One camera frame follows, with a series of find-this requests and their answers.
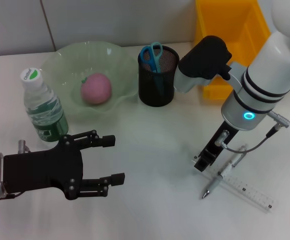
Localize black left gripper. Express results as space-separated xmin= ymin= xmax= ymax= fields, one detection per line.
xmin=2 ymin=129 xmax=126 ymax=201

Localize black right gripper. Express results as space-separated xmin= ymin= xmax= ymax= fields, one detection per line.
xmin=194 ymin=121 xmax=239 ymax=172

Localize silver ballpoint pen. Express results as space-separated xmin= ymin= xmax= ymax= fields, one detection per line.
xmin=201 ymin=144 xmax=249 ymax=200

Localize clear plastic ruler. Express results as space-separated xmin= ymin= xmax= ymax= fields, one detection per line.
xmin=193 ymin=154 xmax=278 ymax=213

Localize pink peach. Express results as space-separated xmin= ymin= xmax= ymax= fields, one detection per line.
xmin=80 ymin=72 xmax=112 ymax=106

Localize green label water bottle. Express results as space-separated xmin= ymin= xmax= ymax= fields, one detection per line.
xmin=19 ymin=67 xmax=70 ymax=143

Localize blue scissors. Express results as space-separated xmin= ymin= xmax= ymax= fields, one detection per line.
xmin=138 ymin=41 xmax=167 ymax=100

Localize black mesh pen holder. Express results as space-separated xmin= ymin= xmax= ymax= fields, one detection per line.
xmin=137 ymin=44 xmax=181 ymax=108

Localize green glass fruit plate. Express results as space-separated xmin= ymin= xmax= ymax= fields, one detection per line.
xmin=38 ymin=41 xmax=139 ymax=123

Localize yellow plastic bin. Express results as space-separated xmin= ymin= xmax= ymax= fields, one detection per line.
xmin=194 ymin=0 xmax=272 ymax=100

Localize right gripper cable with plug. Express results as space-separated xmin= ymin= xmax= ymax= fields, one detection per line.
xmin=214 ymin=111 xmax=290 ymax=154

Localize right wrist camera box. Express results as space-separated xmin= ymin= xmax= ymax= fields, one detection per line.
xmin=174 ymin=35 xmax=233 ymax=94

